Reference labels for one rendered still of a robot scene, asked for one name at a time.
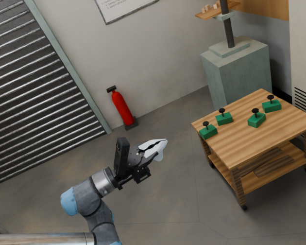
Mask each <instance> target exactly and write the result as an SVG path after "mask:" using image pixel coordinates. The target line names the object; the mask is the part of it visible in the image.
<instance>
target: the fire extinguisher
mask: <svg viewBox="0 0 306 245"><path fill-rule="evenodd" d="M116 89H117V88H116V86H115V85H114V86H112V87H110V88H108V89H106V90H107V93H109V92H112V95H111V97H112V101H113V103H114V105H115V107H116V109H117V110H118V112H119V114H120V116H121V118H122V119H123V124H124V127H125V130H126V131H128V130H130V129H132V128H134V127H136V126H138V123H137V120H136V117H135V116H132V113H131V112H130V110H129V108H128V106H127V104H126V102H125V100H124V98H123V96H122V95H121V94H120V93H119V92H117V91H116V92H115V90H116Z"/></svg>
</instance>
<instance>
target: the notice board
mask: <svg viewBox="0 0 306 245"><path fill-rule="evenodd" d="M94 1H95V3H96V5H97V7H98V10H99V12H100V14H101V16H102V18H103V20H104V22H105V24H106V25H107V24H109V23H112V22H114V21H116V20H118V19H120V18H122V17H125V16H127V15H129V14H131V13H133V12H135V11H137V10H140V9H142V8H144V7H146V6H148V5H150V4H152V3H155V2H157V1H159V0H94Z"/></svg>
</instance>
